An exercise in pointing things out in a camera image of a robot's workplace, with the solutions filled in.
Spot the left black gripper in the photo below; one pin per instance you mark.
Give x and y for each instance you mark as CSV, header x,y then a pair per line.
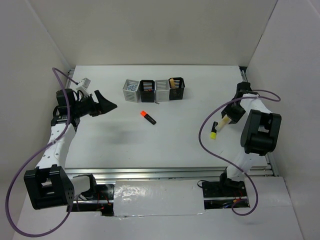
x,y
103,107

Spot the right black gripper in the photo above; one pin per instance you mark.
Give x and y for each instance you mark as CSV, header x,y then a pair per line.
x,y
235,117

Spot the blue patterned tape roll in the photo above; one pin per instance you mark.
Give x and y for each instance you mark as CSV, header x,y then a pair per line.
x,y
131,87

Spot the black orange highlighter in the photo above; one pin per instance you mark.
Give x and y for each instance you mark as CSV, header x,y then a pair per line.
x,y
148,117

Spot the orange pastel highlighter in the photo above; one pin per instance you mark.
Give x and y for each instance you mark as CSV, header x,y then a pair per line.
x,y
172,83

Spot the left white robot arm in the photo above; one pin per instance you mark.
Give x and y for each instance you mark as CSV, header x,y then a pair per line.
x,y
48,185

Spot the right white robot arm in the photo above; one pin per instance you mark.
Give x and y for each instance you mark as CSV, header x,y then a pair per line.
x,y
259,135

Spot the pale yellow highlighter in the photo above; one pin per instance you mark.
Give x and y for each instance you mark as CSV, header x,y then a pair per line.
x,y
224,121

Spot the silver slotted container left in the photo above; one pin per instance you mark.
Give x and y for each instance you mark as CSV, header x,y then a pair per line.
x,y
131,91

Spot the silver slotted container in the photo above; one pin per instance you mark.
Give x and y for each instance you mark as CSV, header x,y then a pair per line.
x,y
162,91
131,91

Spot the black yellow highlighter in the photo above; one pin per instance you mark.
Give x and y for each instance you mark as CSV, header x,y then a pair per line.
x,y
213,133

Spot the black slotted container left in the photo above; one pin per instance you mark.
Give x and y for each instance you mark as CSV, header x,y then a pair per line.
x,y
147,97

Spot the black slotted container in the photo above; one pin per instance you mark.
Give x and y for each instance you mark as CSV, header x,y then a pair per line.
x,y
147,97
177,92

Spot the silver slotted container right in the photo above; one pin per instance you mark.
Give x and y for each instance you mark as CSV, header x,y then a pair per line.
x,y
162,91

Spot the black slotted container right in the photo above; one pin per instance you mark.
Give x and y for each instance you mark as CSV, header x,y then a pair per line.
x,y
177,92

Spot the silver foil sheet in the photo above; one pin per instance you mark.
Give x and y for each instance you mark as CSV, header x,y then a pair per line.
x,y
157,198

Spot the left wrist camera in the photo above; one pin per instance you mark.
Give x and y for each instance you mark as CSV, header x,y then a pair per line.
x,y
82,87

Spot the aluminium rail frame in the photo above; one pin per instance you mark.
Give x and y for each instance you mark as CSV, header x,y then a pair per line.
x,y
122,144

